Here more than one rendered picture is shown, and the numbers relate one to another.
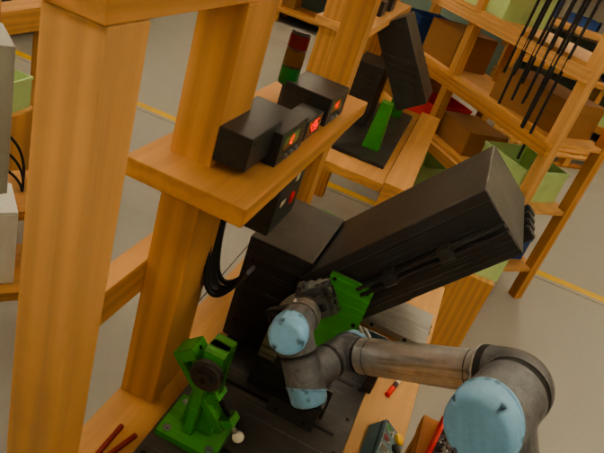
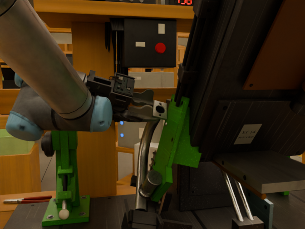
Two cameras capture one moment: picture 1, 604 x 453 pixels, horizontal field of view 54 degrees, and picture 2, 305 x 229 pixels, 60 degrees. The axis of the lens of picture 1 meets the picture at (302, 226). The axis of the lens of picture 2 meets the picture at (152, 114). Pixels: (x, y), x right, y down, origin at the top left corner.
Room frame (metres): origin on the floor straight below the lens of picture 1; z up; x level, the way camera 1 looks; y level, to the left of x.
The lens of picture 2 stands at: (0.92, -0.74, 1.32)
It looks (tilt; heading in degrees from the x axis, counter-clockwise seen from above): 8 degrees down; 68
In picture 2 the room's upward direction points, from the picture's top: straight up
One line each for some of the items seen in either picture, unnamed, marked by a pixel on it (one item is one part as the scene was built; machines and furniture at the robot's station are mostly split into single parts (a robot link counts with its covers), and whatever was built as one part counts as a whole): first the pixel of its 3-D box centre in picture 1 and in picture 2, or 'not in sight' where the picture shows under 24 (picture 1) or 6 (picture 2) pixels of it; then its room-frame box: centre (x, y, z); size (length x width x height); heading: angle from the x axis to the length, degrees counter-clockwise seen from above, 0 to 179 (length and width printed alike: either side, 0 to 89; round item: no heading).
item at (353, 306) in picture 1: (341, 310); (181, 135); (1.24, -0.16, 1.17); 0.13 x 0.12 x 0.20; 169
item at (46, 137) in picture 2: (205, 376); (47, 144); (0.93, 0.09, 1.12); 0.07 x 0.03 x 0.08; 79
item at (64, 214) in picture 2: (234, 430); (64, 206); (0.96, -0.01, 0.96); 0.06 x 0.03 x 0.06; 79
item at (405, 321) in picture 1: (361, 303); (243, 157); (1.39, -0.23, 1.11); 0.39 x 0.16 x 0.03; 79
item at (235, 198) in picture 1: (274, 128); (174, 20); (1.37, 0.14, 1.52); 0.90 x 0.25 x 0.04; 169
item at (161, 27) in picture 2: (266, 186); (147, 45); (1.26, 0.11, 1.42); 0.17 x 0.12 x 0.15; 169
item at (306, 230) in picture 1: (284, 275); (213, 149); (1.46, 0.00, 1.07); 0.30 x 0.18 x 0.34; 169
